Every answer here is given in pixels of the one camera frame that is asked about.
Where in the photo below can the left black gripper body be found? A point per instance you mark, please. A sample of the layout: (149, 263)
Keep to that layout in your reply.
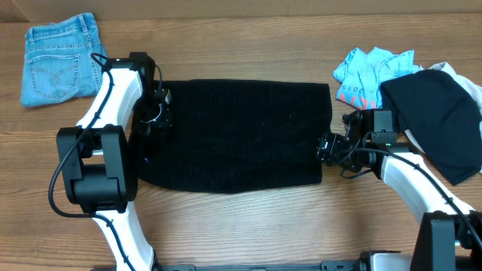
(149, 117)

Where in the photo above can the white cloth garment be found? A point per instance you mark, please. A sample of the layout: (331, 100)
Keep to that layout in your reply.
(471, 88)

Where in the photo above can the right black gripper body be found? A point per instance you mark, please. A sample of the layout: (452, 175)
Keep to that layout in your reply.
(324, 147)

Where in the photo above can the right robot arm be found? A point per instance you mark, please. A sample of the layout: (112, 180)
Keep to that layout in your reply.
(449, 236)

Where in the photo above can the folded blue denim jeans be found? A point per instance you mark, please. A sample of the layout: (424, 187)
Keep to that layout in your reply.
(58, 64)

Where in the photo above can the plain black cloth garment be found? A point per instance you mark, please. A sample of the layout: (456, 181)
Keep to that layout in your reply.
(441, 116)

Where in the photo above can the black sparkly knit garment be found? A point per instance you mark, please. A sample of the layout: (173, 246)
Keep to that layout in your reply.
(233, 136)

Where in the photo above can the light blue printed t-shirt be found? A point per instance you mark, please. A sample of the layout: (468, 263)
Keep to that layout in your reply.
(361, 74)

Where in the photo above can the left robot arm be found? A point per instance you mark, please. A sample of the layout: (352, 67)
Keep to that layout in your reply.
(97, 156)

